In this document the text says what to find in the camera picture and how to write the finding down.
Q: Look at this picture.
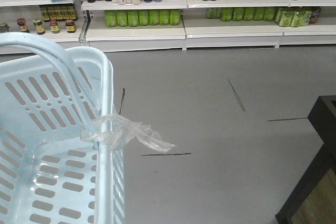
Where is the light blue plastic basket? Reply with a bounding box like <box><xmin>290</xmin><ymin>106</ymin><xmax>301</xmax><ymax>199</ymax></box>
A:
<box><xmin>1</xmin><ymin>32</ymin><xmax>125</xmax><ymax>223</ymax></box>

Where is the white store shelving unit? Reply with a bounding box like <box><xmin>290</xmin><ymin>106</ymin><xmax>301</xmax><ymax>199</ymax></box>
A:
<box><xmin>0</xmin><ymin>0</ymin><xmax>336</xmax><ymax>55</ymax></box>

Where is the black wooden produce display stand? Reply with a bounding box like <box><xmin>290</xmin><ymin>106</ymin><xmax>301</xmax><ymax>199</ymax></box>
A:
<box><xmin>276</xmin><ymin>95</ymin><xmax>335</xmax><ymax>223</ymax></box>

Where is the clear plastic wrap strip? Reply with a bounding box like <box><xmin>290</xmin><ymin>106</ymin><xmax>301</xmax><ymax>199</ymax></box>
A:
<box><xmin>80</xmin><ymin>113</ymin><xmax>175</xmax><ymax>153</ymax></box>

